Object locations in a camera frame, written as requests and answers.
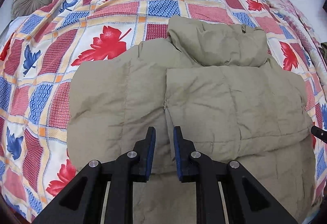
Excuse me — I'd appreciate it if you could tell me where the khaki puffer jacket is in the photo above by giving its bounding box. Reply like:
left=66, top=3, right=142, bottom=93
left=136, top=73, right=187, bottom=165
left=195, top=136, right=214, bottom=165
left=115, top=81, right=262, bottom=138
left=68, top=16, right=315, bottom=223

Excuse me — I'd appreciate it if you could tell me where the olive green clothes pile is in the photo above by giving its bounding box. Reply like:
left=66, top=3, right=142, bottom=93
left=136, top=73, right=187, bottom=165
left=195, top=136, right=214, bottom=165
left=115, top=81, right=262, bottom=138
left=319, top=42, right=327, bottom=63

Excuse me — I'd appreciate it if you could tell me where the pink floral blanket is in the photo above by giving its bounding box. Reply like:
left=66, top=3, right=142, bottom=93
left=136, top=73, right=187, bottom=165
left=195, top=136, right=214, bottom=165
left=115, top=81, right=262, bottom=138
left=255, top=0, right=327, bottom=71

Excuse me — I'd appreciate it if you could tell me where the patchwork maple leaf quilt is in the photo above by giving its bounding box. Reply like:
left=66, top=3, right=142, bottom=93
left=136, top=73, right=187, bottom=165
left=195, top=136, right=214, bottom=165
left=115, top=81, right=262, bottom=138
left=1, top=0, right=326, bottom=223

